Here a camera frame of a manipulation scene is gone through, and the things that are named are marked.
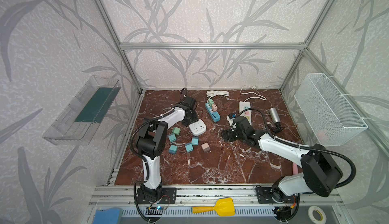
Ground pink plug adapter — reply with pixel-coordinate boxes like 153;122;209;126
211;103;217;112
201;143;211;153

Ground white square power strip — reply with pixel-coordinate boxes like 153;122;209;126
189;119;207;137

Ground blue power strip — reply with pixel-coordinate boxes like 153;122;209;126
205;90;229;122

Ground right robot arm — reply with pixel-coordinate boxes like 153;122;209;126
221;108;357;201

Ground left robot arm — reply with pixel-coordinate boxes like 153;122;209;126
129;87;199;199

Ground teal plug adapter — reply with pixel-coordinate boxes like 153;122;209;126
168;133;177;143
185;143;194;153
168;145;178;155
191;137;199;146

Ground teal plug adapter lower centre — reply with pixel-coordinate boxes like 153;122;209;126
185;143;194;153

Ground teal plug adapter lower left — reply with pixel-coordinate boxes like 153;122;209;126
168;145;178;155

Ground white long power strip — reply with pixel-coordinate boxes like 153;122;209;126
239;101;252;125

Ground silver hair dryer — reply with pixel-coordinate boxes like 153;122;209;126
269;108;283;134

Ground purple pink toy rake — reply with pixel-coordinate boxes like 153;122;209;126
292;163;299;175

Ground yellow toy shovel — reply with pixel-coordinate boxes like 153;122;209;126
191;198;236;217

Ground white tape roll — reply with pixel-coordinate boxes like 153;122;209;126
308;206;327;224

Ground blue sponge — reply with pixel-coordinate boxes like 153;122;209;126
92;208;123;224

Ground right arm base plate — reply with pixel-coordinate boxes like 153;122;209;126
255;186;298;205

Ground aluminium frame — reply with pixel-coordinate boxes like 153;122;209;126
99;0;389;224

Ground white wire basket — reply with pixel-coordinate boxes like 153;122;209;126
294;73;368;147

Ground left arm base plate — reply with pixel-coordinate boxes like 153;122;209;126
135;186;177;204

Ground clear plastic wall shelf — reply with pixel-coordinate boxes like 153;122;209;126
43;76;121;146

